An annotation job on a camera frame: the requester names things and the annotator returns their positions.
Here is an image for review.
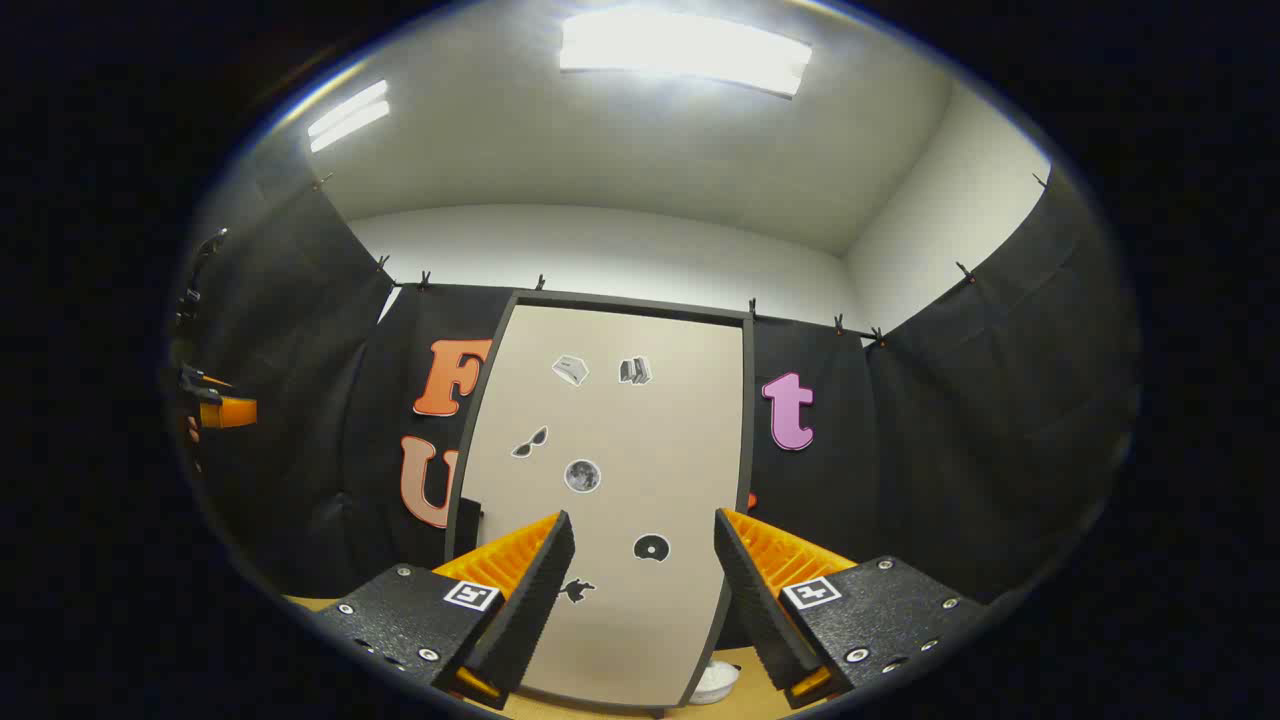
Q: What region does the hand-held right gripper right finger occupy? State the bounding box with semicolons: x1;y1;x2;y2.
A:
713;508;991;711

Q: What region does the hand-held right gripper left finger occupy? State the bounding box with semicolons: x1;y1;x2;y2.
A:
315;510;577;711

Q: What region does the beige cabinet door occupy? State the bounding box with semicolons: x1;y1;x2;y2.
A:
447;292;754;711

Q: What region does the dark grey cabinet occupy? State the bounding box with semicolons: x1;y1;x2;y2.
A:
443;288;758;716

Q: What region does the white lidded jar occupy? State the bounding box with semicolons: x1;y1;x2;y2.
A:
690;660;741;706

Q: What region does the black backdrop cloth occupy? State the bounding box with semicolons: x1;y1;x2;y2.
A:
165;165;1141;611

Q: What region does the narrow ceiling light panel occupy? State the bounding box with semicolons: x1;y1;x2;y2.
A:
307;80;391;153

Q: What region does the large ceiling light panel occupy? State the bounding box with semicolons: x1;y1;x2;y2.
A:
560;10;813;98

